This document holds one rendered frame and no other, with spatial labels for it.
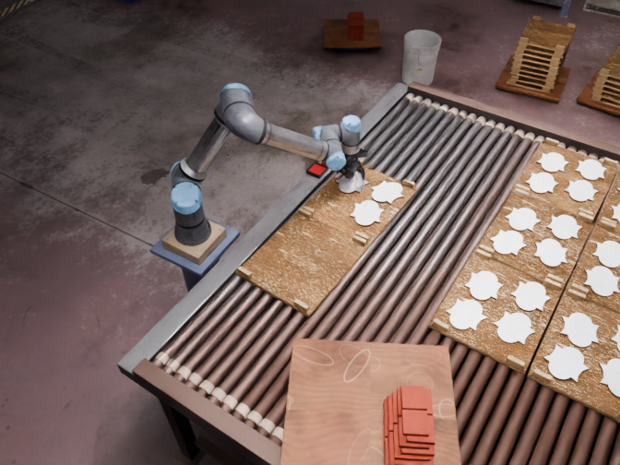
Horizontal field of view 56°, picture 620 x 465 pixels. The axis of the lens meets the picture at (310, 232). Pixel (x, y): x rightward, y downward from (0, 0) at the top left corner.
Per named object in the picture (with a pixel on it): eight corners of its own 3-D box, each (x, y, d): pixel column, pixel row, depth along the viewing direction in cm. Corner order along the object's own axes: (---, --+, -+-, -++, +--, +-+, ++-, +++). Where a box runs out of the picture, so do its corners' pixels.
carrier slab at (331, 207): (298, 212, 246) (298, 210, 245) (351, 161, 269) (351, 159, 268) (369, 247, 232) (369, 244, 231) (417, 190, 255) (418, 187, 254)
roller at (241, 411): (229, 420, 187) (227, 413, 184) (467, 119, 298) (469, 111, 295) (241, 428, 186) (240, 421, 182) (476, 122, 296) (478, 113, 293)
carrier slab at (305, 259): (235, 274, 224) (235, 271, 222) (298, 213, 246) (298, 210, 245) (309, 317, 209) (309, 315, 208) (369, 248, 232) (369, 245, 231)
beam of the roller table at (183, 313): (120, 372, 202) (115, 363, 198) (397, 90, 320) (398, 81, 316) (137, 384, 199) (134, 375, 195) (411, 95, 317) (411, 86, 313)
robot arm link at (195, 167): (166, 199, 231) (233, 97, 201) (164, 174, 241) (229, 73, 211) (193, 208, 237) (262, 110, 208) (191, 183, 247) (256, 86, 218)
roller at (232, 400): (217, 412, 189) (215, 405, 186) (458, 115, 300) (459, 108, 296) (229, 420, 187) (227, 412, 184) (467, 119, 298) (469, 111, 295)
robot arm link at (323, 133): (316, 140, 223) (344, 136, 224) (311, 122, 230) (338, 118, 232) (316, 155, 229) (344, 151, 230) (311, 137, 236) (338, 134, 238)
